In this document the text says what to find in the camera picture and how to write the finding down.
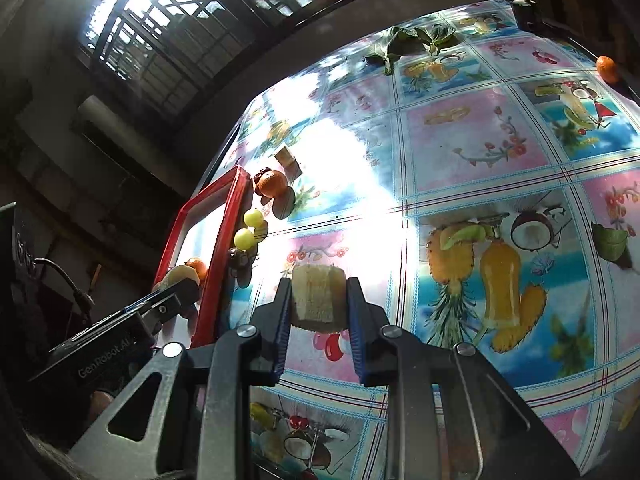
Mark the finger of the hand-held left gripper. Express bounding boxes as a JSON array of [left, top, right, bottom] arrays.
[[131, 279, 202, 335]]

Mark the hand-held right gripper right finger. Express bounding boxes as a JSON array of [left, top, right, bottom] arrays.
[[346, 276, 581, 480]]

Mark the green leaf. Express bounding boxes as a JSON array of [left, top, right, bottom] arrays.
[[591, 222, 632, 263]]

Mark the green leafy sprig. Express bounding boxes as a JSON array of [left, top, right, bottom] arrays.
[[365, 25, 458, 76]]

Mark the fruit print plastic tablecloth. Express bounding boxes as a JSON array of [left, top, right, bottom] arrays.
[[215, 0, 640, 480]]

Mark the white cylindrical pipe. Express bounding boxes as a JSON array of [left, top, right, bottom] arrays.
[[77, 95, 166, 171]]

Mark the person's left hand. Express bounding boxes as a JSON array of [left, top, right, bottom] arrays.
[[87, 390, 118, 426]]

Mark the black cable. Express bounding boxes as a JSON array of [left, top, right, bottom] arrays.
[[32, 257, 96, 321]]

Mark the red rimmed white tray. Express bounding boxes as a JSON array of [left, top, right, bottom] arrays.
[[150, 165, 253, 351]]

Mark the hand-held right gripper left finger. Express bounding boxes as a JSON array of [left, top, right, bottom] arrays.
[[67, 276, 296, 480]]

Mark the window metal grille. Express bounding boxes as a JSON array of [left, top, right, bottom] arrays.
[[80, 0, 501, 111]]

